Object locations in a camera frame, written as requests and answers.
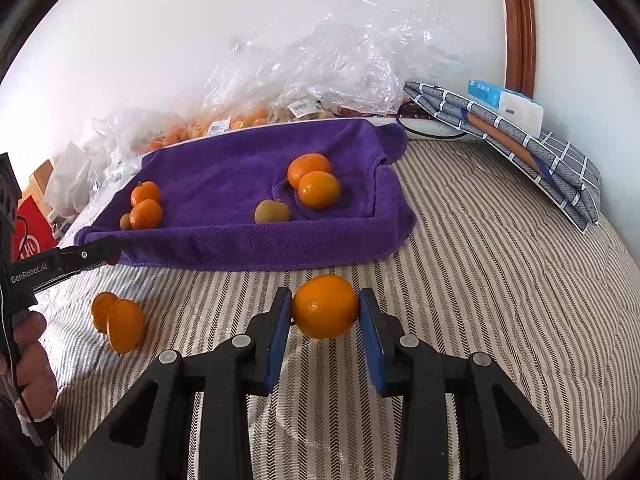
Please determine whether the large orange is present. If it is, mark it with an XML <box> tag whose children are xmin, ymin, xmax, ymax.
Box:
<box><xmin>297</xmin><ymin>170</ymin><xmax>341</xmax><ymax>210</ymax></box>

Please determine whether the person's left hand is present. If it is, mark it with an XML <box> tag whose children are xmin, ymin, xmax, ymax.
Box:
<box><xmin>14</xmin><ymin>312</ymin><xmax>58</xmax><ymax>419</ymax></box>

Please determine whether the red box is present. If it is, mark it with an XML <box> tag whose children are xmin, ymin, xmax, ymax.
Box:
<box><xmin>12</xmin><ymin>196</ymin><xmax>56</xmax><ymax>261</ymax></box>

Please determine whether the orange on quilt back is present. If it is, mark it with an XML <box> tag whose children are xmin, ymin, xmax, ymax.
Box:
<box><xmin>91</xmin><ymin>292</ymin><xmax>118</xmax><ymax>334</ymax></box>

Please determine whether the white plastic bag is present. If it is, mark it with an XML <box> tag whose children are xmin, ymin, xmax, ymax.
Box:
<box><xmin>43</xmin><ymin>136</ymin><xmax>104</xmax><ymax>218</ymax></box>

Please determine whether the orange on quilt front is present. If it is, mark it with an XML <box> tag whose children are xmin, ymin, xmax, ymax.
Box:
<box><xmin>106</xmin><ymin>299</ymin><xmax>144</xmax><ymax>354</ymax></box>

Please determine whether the yellow-green small fruit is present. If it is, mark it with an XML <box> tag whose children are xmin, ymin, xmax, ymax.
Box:
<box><xmin>254</xmin><ymin>200</ymin><xmax>291</xmax><ymax>224</ymax></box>

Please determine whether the striped bed quilt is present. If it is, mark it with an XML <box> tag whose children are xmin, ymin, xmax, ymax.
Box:
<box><xmin>38</xmin><ymin>141</ymin><xmax>639</xmax><ymax>479</ymax></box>

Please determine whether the purple towel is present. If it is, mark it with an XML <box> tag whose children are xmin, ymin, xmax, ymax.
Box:
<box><xmin>74</xmin><ymin>118</ymin><xmax>416</xmax><ymax>271</ymax></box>

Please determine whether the small tangerine lower right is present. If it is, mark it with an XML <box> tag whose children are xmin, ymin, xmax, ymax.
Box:
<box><xmin>129</xmin><ymin>198</ymin><xmax>163</xmax><ymax>230</ymax></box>

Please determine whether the small tangerine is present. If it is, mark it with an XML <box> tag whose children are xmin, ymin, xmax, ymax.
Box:
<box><xmin>130</xmin><ymin>181</ymin><xmax>162</xmax><ymax>207</ymax></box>
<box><xmin>129</xmin><ymin>198</ymin><xmax>163</xmax><ymax>230</ymax></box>

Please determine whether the small tangerine upper right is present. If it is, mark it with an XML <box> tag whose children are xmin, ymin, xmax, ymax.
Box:
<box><xmin>130</xmin><ymin>181</ymin><xmax>162</xmax><ymax>207</ymax></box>

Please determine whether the orange slice behind finger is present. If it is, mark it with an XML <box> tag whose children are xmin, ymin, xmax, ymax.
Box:
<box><xmin>286</xmin><ymin>153</ymin><xmax>332</xmax><ymax>190</ymax></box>

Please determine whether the clear bag of oranges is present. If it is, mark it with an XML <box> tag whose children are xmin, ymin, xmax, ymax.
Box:
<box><xmin>94</xmin><ymin>103</ymin><xmax>277</xmax><ymax>156</ymax></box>

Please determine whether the grey checked folded cloth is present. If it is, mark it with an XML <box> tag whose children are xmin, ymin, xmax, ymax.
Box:
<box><xmin>404</xmin><ymin>81</ymin><xmax>601</xmax><ymax>232</ymax></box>

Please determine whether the blue white tissue pack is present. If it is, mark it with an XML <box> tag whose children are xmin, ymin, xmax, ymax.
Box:
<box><xmin>468</xmin><ymin>79</ymin><xmax>544</xmax><ymax>138</ymax></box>

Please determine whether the clear bag of nuts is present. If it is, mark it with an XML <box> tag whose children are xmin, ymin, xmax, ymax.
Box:
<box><xmin>204</xmin><ymin>0</ymin><xmax>476</xmax><ymax>117</ymax></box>

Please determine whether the brown wooden door frame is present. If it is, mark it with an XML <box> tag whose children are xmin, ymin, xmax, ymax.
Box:
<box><xmin>504</xmin><ymin>0</ymin><xmax>537</xmax><ymax>98</ymax></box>

